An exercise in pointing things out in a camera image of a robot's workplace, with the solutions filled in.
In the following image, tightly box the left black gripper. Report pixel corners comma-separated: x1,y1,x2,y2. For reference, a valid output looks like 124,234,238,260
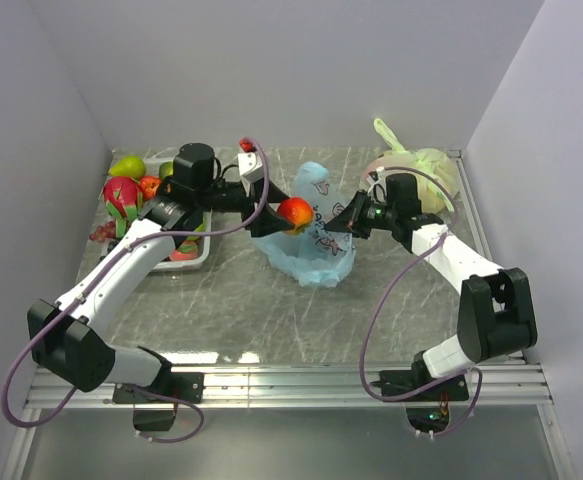
197,175,294,236

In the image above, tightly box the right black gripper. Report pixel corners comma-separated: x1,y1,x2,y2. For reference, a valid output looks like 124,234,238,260
325,189,398,240

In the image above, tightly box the blue printed plastic bag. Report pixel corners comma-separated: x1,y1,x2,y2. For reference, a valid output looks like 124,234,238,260
253,162,355,287

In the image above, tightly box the pink fake peach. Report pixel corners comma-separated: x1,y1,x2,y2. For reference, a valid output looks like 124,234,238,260
169,240,200,262

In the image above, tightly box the pink dragon fruit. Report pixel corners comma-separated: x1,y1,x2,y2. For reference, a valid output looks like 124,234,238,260
102,176,144,222

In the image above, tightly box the red yellow fake apple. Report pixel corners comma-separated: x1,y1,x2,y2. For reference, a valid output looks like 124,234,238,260
277,197,313,235

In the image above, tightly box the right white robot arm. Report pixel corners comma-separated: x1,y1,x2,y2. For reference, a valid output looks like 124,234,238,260
325,167,538,402

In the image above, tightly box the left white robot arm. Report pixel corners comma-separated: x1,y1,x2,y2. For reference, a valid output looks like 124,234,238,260
27,137,292,402

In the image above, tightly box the tied green plastic bag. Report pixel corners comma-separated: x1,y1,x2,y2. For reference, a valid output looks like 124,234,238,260
359,118,459,214

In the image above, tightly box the small red fake apple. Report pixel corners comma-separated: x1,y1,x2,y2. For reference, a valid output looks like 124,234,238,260
139,175,161,200

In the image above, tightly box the green yellow fake pear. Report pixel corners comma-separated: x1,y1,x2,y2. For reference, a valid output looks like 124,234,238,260
109,156,146,181

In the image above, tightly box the white plastic fruit basket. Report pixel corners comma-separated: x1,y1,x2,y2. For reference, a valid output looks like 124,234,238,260
144,157,211,273

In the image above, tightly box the green yellow mango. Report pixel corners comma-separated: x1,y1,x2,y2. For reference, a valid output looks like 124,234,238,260
159,161,174,178

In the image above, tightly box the dark blue grape bunch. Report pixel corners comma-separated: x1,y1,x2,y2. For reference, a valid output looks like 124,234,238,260
99,239,119,261

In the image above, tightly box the light purple grape bunch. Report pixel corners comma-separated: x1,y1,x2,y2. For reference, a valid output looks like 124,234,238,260
89,221,117,243

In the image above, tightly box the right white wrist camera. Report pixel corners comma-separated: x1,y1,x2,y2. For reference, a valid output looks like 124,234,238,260
365,166,384,188

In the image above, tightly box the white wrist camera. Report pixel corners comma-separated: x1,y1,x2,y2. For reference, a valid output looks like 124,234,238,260
237,138,264,189
365,166,384,188

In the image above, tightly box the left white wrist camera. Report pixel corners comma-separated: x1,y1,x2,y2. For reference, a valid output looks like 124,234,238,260
237,138,264,189

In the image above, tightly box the aluminium mounting rail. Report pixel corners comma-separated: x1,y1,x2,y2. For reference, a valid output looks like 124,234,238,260
25,362,553,410

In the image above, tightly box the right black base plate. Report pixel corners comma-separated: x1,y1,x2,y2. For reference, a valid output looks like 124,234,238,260
375,370,469,435

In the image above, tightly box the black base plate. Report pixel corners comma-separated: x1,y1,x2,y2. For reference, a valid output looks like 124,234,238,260
375,370,469,435
112,371,205,444

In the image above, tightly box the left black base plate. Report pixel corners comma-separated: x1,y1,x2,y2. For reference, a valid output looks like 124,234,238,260
112,371,205,444

